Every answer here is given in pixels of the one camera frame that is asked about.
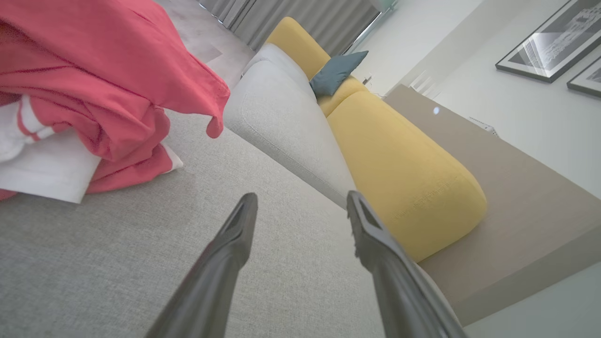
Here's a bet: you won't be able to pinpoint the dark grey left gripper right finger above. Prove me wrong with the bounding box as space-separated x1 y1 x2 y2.
347 190 468 338

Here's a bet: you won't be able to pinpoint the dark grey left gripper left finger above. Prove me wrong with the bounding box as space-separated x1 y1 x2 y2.
145 192 259 338

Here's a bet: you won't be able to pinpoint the red shorts with white trim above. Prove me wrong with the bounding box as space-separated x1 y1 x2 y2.
87 106 185 194

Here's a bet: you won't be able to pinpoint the red basketball jersey number 23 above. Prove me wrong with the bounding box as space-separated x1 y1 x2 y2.
0 0 231 203

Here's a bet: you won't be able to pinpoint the large grey sofa seat cushion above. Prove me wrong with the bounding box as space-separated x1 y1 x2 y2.
0 110 463 338

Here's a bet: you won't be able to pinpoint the yellow sofa backrest cushion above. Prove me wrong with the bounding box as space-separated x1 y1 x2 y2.
327 90 487 262
265 16 371 118

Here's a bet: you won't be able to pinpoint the beige wooden panel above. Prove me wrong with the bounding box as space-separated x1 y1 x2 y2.
383 84 601 327

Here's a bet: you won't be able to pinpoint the teal throw pillow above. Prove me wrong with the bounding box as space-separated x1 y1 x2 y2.
309 51 369 98

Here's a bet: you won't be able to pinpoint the grey curtain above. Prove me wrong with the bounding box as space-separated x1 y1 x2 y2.
197 0 382 57

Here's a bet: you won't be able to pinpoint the small black framed picture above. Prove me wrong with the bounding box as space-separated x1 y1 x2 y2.
567 56 601 98

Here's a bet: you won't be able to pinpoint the large black framed picture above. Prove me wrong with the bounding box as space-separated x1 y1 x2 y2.
495 0 601 84

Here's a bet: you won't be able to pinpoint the small white wall device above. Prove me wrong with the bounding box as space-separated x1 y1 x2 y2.
467 116 499 138

